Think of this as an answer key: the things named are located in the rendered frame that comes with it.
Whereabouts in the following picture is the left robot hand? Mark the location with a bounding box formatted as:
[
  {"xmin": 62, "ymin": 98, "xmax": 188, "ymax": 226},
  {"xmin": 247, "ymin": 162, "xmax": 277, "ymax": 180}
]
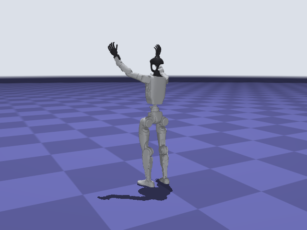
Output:
[{"xmin": 108, "ymin": 42, "xmax": 120, "ymax": 60}]

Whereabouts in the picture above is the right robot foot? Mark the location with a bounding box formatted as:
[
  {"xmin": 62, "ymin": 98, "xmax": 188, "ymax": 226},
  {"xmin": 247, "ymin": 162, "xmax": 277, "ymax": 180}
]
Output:
[{"xmin": 159, "ymin": 177, "xmax": 169, "ymax": 184}]

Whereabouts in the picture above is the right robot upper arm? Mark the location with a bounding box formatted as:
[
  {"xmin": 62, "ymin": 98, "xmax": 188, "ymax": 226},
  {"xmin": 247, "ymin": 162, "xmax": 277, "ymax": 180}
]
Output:
[{"xmin": 158, "ymin": 68, "xmax": 169, "ymax": 84}]

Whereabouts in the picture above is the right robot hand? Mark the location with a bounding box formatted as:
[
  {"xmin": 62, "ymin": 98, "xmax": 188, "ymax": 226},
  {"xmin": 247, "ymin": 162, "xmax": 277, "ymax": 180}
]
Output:
[{"xmin": 154, "ymin": 45, "xmax": 161, "ymax": 58}]

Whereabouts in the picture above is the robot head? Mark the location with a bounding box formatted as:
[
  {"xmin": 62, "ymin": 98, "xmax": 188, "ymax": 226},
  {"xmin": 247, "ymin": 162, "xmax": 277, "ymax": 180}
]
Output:
[{"xmin": 150, "ymin": 57, "xmax": 164, "ymax": 77}]

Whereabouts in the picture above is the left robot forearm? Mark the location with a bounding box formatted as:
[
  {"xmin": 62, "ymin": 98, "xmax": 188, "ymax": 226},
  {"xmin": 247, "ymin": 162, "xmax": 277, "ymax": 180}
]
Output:
[{"xmin": 114, "ymin": 56, "xmax": 131, "ymax": 74}]

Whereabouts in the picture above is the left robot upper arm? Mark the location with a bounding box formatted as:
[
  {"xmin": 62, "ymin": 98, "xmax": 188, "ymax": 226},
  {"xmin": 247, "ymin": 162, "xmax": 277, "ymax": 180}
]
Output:
[{"xmin": 125, "ymin": 70, "xmax": 151, "ymax": 84}]

